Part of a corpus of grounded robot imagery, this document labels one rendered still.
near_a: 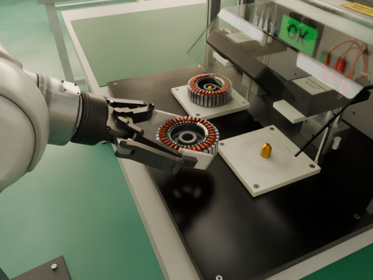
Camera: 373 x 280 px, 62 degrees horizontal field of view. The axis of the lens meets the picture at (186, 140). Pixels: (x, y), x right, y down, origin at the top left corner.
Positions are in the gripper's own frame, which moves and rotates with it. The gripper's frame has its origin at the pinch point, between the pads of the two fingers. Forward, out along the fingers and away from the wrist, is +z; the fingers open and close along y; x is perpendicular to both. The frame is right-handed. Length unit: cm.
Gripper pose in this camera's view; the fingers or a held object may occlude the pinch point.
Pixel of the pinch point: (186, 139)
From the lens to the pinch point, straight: 55.9
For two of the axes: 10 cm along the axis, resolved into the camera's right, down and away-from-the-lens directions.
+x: -4.6, 8.0, 3.9
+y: -4.0, -5.8, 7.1
